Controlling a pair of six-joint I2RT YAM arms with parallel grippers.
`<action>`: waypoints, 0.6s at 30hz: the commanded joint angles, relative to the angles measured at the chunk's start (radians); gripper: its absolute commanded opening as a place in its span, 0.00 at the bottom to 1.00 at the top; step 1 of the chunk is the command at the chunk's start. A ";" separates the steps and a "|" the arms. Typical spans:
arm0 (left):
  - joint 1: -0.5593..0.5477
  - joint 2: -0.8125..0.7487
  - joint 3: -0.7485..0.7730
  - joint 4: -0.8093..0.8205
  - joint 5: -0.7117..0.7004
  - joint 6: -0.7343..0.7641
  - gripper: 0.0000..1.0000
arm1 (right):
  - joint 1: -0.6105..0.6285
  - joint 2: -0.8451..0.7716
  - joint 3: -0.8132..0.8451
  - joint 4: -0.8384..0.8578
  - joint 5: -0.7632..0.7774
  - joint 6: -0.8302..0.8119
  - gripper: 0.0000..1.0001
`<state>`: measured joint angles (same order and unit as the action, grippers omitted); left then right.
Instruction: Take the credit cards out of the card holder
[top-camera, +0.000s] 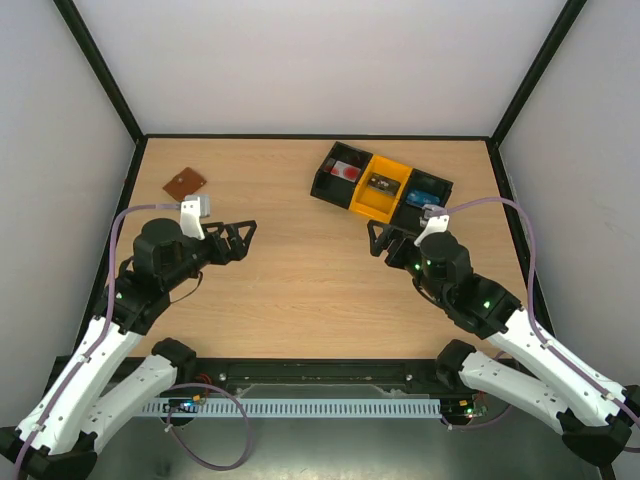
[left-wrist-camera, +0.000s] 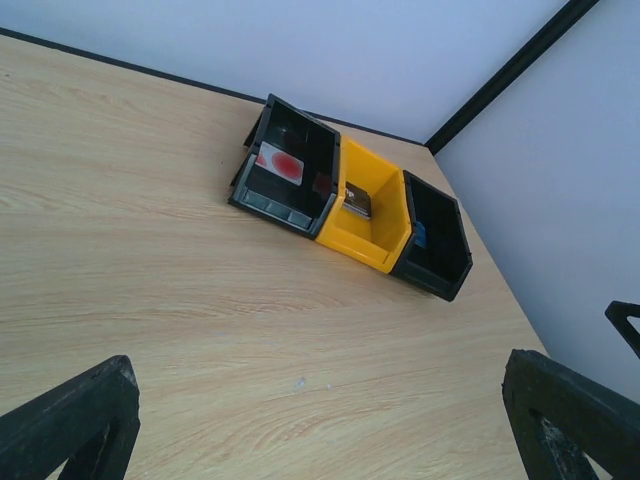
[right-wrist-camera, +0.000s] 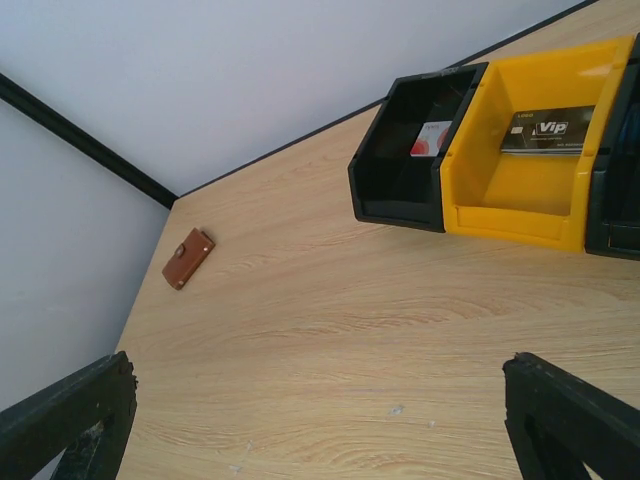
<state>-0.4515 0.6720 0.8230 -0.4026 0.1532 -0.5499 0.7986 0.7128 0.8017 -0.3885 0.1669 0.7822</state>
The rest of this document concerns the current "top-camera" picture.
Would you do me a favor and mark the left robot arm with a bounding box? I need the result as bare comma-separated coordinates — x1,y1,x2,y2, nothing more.
1,218,257,479

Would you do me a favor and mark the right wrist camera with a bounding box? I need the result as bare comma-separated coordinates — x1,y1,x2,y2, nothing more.
414,204,449,247

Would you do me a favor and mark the black bin left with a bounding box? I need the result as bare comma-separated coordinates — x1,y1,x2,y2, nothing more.
310,142,372,210

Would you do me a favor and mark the black bin right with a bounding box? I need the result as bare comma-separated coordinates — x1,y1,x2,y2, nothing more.
390,169,453,233

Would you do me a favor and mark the red white card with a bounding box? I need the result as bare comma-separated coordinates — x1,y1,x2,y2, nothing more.
322,158,361,183

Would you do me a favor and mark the brown leather card holder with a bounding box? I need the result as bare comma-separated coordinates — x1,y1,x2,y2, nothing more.
163,167,207,202

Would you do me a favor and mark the yellow bin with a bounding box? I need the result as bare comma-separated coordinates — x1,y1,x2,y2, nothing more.
348,155,413,223

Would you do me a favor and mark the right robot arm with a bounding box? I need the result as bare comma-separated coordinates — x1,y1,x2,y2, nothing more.
367,217,639,467

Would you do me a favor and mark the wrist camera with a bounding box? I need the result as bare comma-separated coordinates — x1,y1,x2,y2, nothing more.
414,204,449,247
179,194,211,240

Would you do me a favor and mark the blue slotted cable duct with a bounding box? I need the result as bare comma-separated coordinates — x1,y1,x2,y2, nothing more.
136,398,441,419

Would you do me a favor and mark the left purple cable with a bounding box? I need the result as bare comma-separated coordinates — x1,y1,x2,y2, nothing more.
12,202,185,479

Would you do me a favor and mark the black bin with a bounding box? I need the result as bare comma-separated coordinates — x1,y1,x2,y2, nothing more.
310,142,372,210
390,169,453,233

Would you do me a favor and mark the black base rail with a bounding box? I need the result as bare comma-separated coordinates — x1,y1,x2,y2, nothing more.
196,358,450,395

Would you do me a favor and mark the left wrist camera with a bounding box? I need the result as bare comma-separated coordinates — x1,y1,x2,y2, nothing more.
179,194,211,240

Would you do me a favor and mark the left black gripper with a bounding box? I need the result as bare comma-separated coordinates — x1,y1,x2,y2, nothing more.
163,221,258,291

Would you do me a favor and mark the dark card in yellow bin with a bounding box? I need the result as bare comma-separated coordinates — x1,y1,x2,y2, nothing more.
367,173,401,197

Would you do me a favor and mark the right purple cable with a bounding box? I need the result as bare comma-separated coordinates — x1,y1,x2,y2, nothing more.
439,196,640,431

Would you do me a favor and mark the purple cable loop front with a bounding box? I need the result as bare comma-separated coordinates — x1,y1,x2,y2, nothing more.
162,383,255,471

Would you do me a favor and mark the blue card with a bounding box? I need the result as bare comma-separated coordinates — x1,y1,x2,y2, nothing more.
405,189,440,208

